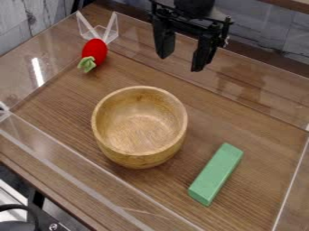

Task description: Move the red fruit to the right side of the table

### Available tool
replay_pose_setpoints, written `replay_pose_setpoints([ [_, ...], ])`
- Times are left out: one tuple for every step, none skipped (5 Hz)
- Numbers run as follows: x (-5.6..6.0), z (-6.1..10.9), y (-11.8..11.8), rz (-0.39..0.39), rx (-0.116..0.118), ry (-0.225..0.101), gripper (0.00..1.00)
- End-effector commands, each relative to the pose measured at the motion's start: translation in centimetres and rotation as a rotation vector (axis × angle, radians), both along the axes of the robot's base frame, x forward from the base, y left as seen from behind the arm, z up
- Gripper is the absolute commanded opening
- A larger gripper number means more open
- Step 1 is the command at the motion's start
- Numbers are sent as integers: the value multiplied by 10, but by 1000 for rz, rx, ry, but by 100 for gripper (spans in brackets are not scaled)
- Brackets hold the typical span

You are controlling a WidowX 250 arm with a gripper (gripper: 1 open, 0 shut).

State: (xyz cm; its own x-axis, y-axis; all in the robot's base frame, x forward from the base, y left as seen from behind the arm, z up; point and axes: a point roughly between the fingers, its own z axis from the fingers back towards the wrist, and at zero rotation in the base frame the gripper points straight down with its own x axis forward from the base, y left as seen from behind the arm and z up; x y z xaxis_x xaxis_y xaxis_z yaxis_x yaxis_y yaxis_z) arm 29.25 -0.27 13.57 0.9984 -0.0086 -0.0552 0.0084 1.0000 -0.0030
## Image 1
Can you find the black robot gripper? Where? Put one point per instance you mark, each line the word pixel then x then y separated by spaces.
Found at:
pixel 193 17

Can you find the red plush strawberry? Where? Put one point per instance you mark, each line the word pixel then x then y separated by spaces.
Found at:
pixel 94 54

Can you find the wooden bowl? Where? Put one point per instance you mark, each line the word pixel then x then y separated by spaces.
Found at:
pixel 139 125

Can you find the green rectangular block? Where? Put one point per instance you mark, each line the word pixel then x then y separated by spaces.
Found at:
pixel 214 174

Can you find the clear acrylic tray enclosure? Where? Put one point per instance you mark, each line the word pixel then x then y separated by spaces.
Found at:
pixel 241 101

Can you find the black table leg bracket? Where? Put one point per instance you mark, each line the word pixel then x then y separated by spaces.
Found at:
pixel 54 219

